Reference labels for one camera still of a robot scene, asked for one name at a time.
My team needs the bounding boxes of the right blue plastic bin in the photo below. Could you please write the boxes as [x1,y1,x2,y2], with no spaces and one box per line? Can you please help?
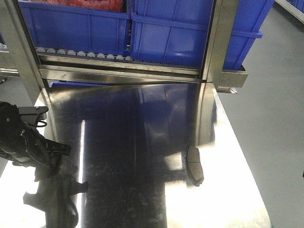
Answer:
[131,0,274,70]

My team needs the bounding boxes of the stainless steel rack frame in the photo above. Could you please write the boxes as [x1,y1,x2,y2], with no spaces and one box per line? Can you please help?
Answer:
[0,0,247,103]

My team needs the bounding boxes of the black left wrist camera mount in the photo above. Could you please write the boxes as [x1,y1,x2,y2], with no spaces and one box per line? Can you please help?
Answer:
[18,106,49,128]

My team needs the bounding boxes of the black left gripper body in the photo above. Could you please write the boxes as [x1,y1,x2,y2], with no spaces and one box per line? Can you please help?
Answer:
[0,125,71,168]

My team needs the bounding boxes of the grey roller conveyor track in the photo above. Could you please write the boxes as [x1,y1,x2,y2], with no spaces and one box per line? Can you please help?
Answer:
[35,47,133,61]

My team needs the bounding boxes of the blue plastic bin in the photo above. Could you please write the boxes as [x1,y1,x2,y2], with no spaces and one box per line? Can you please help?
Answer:
[131,0,274,70]
[19,0,131,56]

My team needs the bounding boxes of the red bagged parts in bin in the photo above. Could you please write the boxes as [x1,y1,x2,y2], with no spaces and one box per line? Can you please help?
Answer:
[46,0,125,12]

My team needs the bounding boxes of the left blue plastic bin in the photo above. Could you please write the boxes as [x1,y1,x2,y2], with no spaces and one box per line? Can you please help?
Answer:
[19,0,131,56]

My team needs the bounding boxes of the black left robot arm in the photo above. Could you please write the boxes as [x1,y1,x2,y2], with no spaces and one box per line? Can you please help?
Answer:
[0,102,71,182]

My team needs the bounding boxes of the grey brake pad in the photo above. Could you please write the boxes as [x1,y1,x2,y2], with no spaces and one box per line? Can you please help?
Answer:
[186,146,204,187]
[34,156,61,182]

